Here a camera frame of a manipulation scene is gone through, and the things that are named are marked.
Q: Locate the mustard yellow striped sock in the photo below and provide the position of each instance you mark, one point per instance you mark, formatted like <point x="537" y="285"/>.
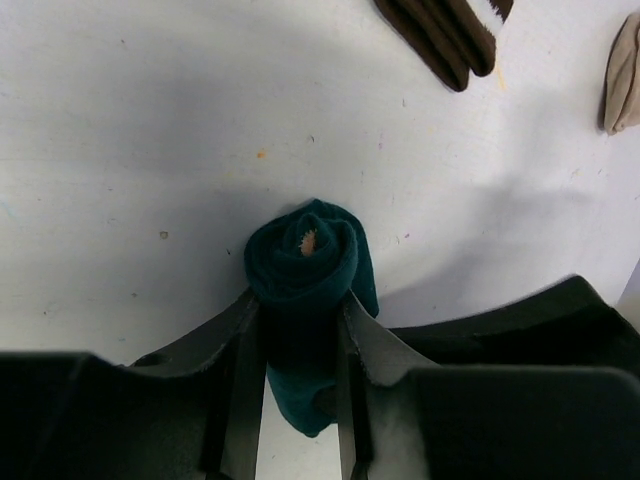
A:
<point x="454" y="38"/>

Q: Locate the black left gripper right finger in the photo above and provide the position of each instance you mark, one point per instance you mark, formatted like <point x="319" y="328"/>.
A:
<point x="543" y="388"/>

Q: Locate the teal sock with red heel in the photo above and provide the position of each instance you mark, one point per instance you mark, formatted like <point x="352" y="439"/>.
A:
<point x="300" y="267"/>

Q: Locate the beige red reindeer sock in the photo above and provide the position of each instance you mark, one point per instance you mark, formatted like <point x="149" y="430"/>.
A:
<point x="621" y="93"/>

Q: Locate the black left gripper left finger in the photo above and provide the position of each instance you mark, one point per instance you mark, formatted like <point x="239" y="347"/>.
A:
<point x="190" y="410"/>

